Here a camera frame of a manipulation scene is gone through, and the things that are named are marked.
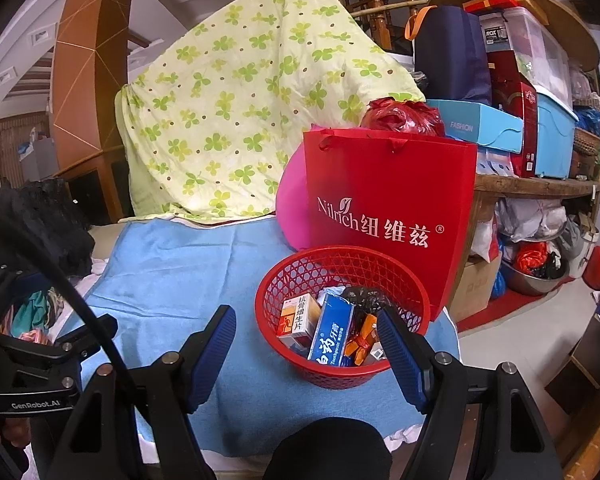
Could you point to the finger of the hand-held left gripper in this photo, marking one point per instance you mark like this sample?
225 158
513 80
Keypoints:
80 335

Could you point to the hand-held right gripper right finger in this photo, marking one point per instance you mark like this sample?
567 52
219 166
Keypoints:
402 360

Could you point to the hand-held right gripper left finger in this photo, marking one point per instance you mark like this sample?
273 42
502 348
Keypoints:
210 365

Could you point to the orange wrapper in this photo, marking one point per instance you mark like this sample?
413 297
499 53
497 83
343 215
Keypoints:
360 340

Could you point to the red plastic mesh basket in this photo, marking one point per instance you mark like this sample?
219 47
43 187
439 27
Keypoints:
340 377

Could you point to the black plastic bag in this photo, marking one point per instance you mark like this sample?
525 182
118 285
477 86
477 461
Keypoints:
367 299

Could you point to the blue white toothpaste box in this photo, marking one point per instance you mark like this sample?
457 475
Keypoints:
332 330

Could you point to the white red medicine box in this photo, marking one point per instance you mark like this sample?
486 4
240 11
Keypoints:
297 320

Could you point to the person's left hand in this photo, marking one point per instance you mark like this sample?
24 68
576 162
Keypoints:
12 430

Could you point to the pile of colourful clothes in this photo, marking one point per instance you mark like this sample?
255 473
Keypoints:
35 315

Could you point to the brown cardboard box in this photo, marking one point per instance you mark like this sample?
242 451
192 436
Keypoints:
475 290

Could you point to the blue towel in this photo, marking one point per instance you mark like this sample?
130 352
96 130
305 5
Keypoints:
170 270

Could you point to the black fluffy cloth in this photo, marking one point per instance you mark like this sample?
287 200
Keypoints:
40 225

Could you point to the dark cloth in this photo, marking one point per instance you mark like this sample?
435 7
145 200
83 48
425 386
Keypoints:
330 452

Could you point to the dark wooden cabinet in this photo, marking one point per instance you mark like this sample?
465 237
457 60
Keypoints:
90 190

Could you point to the stainless steel bowl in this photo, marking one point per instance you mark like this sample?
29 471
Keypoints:
535 282

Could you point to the red plastic bag in bowl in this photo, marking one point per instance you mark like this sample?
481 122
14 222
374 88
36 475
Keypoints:
530 257

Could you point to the red paper bag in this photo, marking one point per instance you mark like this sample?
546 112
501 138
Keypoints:
390 180

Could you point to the pink pillow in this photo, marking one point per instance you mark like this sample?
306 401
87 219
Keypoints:
292 200

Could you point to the white plastic bags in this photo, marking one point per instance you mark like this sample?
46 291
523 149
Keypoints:
530 220

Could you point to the brown wooden furniture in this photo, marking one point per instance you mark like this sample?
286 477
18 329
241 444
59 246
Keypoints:
595 360

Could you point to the woven brown door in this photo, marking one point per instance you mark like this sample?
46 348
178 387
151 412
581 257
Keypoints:
15 150

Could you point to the large crumpled red plastic bag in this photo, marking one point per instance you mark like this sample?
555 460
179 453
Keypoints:
400 115

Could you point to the light blue cardboard box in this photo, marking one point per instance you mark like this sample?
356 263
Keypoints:
480 125

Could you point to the green clover print quilt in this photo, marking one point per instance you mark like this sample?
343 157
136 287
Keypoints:
240 110

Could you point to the dark red gift box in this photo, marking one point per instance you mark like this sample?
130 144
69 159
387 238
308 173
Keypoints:
522 125

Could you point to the light blue plastic bin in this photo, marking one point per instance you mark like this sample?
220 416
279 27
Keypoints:
555 140

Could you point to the brown wooden column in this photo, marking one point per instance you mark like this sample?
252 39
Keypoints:
90 60

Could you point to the wicker basket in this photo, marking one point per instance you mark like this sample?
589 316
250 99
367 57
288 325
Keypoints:
587 142

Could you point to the clear plastic storage box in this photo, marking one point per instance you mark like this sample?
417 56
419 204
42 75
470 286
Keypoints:
540 50

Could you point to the round wooden table top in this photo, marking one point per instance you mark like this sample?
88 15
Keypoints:
555 15

